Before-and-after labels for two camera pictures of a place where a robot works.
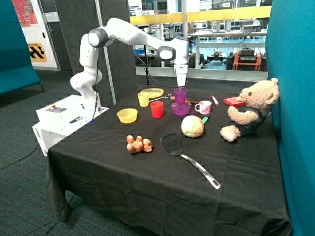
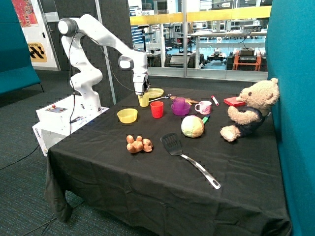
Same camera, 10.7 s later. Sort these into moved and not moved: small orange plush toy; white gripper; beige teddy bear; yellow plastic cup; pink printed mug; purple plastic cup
Moved: purple plastic cup; white gripper
Not moved: pink printed mug; small orange plush toy; yellow plastic cup; beige teddy bear
